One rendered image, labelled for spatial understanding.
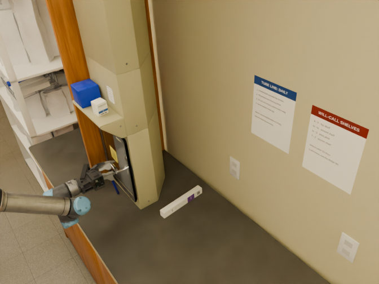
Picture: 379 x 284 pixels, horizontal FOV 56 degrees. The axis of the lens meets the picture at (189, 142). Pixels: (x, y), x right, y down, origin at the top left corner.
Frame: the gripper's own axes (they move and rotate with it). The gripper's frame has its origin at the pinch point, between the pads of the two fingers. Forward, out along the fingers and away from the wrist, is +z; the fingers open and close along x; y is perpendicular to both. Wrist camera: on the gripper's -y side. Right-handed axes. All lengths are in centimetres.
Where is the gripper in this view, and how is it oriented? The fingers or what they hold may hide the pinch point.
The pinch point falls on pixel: (113, 166)
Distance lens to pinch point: 182.4
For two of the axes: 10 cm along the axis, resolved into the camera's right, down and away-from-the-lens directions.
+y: 6.0, 4.3, -6.7
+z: 8.0, -3.8, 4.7
